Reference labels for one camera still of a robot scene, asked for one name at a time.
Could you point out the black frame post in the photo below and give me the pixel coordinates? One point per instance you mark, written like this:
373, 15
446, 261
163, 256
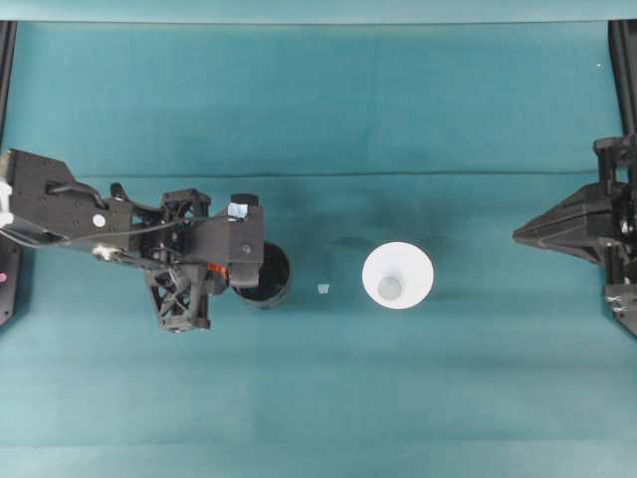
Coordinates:
6, 74
626, 74

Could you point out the blue-green table cloth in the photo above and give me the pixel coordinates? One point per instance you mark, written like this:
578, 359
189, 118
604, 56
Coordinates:
318, 388

